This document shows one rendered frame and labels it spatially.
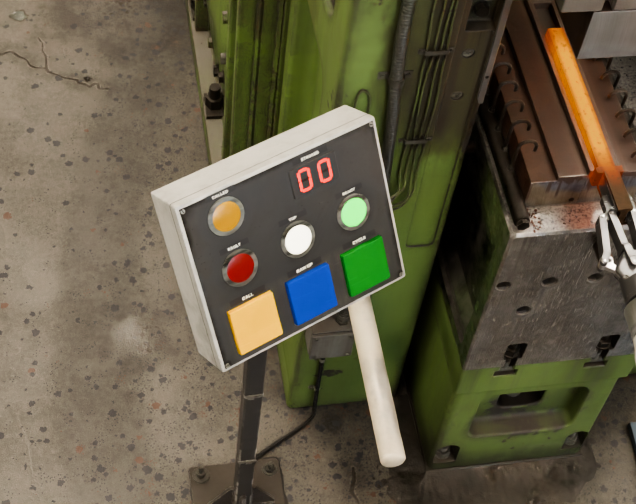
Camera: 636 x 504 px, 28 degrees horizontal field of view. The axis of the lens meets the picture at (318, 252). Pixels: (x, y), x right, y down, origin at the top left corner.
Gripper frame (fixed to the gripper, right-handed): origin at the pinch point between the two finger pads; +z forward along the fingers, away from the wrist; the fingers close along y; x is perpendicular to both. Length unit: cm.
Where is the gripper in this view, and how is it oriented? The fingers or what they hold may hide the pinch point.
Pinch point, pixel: (614, 196)
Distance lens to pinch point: 212.2
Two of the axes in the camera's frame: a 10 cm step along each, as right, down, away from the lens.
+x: 1.0, -5.5, -8.3
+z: -1.5, -8.3, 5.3
